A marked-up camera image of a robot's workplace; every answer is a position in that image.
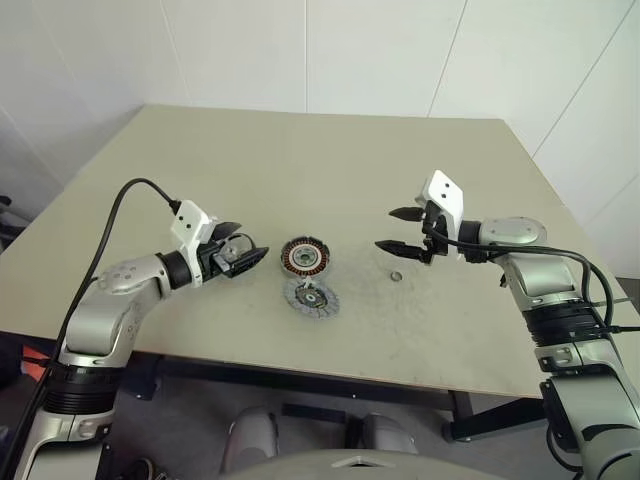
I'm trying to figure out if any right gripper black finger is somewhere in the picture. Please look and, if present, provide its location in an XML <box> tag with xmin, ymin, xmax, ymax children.
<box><xmin>388</xmin><ymin>206</ymin><xmax>427</xmax><ymax>224</ymax></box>
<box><xmin>374</xmin><ymin>239</ymin><xmax>428</xmax><ymax>262</ymax></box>

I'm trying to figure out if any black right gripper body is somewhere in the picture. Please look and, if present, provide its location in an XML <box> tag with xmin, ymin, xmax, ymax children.
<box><xmin>419</xmin><ymin>198</ymin><xmax>450</xmax><ymax>267</ymax></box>

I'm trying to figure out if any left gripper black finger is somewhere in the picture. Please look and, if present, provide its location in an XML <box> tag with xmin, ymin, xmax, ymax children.
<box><xmin>213</xmin><ymin>221</ymin><xmax>245</xmax><ymax>243</ymax></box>
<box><xmin>222</xmin><ymin>245</ymin><xmax>271</xmax><ymax>280</ymax></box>

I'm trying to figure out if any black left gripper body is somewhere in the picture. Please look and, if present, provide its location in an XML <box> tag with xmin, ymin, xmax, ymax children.
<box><xmin>197</xmin><ymin>233</ymin><xmax>256</xmax><ymax>287</ymax></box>

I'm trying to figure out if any motor stator with copper windings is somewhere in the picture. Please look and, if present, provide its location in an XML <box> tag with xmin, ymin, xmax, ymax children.
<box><xmin>279</xmin><ymin>234</ymin><xmax>333</xmax><ymax>280</ymax></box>

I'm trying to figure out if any grey rounded left robot knee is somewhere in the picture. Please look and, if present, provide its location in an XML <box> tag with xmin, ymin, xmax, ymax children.
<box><xmin>222</xmin><ymin>405</ymin><xmax>280</xmax><ymax>474</ymax></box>

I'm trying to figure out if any grey rounded robot knee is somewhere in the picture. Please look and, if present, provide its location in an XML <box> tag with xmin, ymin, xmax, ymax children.
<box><xmin>359</xmin><ymin>413</ymin><xmax>419</xmax><ymax>456</ymax></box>
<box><xmin>222</xmin><ymin>405</ymin><xmax>280</xmax><ymax>474</ymax></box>

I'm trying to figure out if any grey rounded right robot knee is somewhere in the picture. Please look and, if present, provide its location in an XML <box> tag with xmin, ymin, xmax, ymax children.
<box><xmin>359</xmin><ymin>413</ymin><xmax>419</xmax><ymax>456</ymax></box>

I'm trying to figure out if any black grey equipment stand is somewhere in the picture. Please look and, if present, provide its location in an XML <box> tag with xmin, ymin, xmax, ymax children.
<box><xmin>0</xmin><ymin>194</ymin><xmax>27</xmax><ymax>252</ymax></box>

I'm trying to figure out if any black sneaker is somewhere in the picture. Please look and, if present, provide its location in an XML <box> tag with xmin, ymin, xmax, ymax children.
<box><xmin>122</xmin><ymin>457</ymin><xmax>166</xmax><ymax>480</ymax></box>

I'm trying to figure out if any grey robot torso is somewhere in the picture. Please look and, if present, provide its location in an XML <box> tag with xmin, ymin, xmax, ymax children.
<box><xmin>219</xmin><ymin>448</ymin><xmax>436</xmax><ymax>480</ymax></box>

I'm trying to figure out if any dark bulky object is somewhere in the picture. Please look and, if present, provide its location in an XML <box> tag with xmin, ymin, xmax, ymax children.
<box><xmin>0</xmin><ymin>334</ymin><xmax>31</xmax><ymax>392</ymax></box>

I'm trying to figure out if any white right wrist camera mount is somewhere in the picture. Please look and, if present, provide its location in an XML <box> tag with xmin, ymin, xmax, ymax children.
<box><xmin>417</xmin><ymin>169</ymin><xmax>467</xmax><ymax>262</ymax></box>

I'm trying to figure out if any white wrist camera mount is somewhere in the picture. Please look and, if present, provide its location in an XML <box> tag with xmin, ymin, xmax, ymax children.
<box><xmin>417</xmin><ymin>169</ymin><xmax>467</xmax><ymax>262</ymax></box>
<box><xmin>169</xmin><ymin>199</ymin><xmax>222</xmax><ymax>289</ymax></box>

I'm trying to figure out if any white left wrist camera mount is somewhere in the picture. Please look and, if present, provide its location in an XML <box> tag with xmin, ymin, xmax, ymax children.
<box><xmin>169</xmin><ymin>199</ymin><xmax>222</xmax><ymax>289</ymax></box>

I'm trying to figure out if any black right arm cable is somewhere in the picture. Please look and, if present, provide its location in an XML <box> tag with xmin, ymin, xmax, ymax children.
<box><xmin>422</xmin><ymin>212</ymin><xmax>640</xmax><ymax>336</ymax></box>

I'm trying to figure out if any black table frame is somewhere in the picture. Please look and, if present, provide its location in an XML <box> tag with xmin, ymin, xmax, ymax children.
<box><xmin>130</xmin><ymin>355</ymin><xmax>547</xmax><ymax>444</ymax></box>

